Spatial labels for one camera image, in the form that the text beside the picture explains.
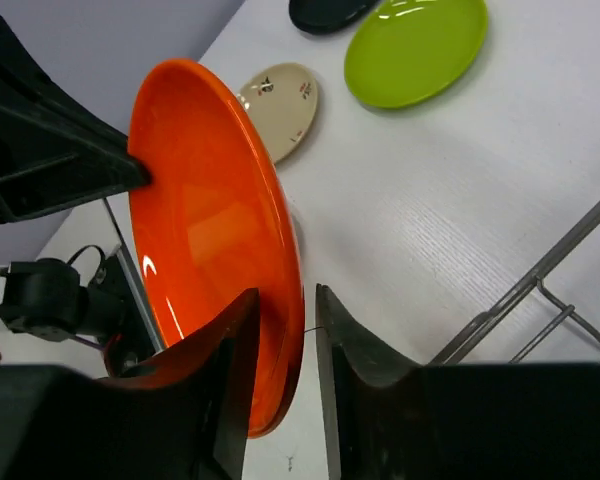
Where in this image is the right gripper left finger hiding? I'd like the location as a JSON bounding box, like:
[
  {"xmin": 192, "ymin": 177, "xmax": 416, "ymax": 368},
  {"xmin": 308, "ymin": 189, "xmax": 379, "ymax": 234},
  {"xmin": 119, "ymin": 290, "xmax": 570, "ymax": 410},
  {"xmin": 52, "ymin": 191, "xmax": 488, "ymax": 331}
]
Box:
[{"xmin": 0, "ymin": 288, "xmax": 259, "ymax": 479}]

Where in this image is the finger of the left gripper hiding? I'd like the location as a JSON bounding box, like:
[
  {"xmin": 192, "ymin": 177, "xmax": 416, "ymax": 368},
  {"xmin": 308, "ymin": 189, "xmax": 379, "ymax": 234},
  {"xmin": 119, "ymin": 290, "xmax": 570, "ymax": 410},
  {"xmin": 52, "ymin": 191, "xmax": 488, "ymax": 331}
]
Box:
[{"xmin": 0, "ymin": 15, "xmax": 151, "ymax": 224}]

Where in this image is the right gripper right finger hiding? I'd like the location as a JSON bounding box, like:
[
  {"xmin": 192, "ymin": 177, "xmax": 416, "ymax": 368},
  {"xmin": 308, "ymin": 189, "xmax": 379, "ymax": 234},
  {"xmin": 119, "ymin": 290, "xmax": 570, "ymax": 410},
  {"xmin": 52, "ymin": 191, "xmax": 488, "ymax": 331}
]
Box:
[{"xmin": 315, "ymin": 285, "xmax": 600, "ymax": 479}]

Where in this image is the orange plate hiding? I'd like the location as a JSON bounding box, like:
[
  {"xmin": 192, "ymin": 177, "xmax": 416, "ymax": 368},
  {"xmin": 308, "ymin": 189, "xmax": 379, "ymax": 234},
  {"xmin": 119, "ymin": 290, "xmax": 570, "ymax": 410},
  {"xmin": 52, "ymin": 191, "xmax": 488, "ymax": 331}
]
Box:
[{"xmin": 128, "ymin": 59, "xmax": 305, "ymax": 438}]

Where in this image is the beige plate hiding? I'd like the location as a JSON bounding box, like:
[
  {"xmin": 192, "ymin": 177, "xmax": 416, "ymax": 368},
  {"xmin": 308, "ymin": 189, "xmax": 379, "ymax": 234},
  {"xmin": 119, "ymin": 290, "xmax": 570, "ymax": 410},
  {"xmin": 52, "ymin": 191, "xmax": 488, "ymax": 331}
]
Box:
[{"xmin": 237, "ymin": 62, "xmax": 320, "ymax": 164}]

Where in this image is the black plate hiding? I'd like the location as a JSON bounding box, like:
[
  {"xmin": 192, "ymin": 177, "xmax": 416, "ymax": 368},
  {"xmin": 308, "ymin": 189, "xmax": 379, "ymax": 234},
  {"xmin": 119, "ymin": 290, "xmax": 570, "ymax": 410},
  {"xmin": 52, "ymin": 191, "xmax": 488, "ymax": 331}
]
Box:
[{"xmin": 288, "ymin": 0, "xmax": 378, "ymax": 35}]

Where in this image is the green plate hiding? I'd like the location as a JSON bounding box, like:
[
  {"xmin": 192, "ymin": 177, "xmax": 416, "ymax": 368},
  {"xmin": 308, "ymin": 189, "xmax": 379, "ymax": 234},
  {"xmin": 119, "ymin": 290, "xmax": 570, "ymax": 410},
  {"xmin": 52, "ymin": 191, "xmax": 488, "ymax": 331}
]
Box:
[{"xmin": 344, "ymin": 0, "xmax": 488, "ymax": 109}]

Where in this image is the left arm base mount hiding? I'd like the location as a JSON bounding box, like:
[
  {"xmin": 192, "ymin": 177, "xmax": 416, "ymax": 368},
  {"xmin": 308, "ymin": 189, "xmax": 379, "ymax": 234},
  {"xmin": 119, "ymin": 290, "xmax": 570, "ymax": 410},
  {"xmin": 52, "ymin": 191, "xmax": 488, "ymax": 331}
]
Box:
[{"xmin": 64, "ymin": 199, "xmax": 166, "ymax": 376}]

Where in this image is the grey wire dish rack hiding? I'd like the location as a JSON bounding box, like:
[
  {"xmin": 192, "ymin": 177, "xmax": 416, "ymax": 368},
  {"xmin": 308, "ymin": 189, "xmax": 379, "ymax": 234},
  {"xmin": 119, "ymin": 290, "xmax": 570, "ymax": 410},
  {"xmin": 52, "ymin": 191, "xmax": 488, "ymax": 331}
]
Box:
[{"xmin": 431, "ymin": 200, "xmax": 600, "ymax": 365}]

